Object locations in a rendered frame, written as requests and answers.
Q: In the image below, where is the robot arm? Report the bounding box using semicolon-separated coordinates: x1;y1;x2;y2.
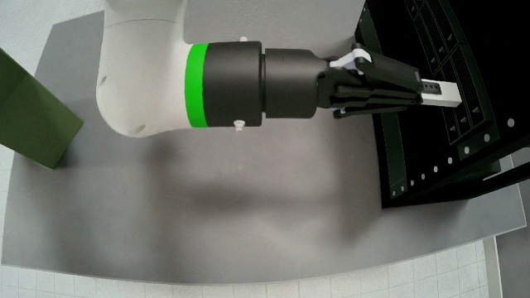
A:
96;0;266;137

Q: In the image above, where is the black server rack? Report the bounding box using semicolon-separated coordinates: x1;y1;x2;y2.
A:
354;0;530;209

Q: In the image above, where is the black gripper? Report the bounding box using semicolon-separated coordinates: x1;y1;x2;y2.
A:
265;43;462;119

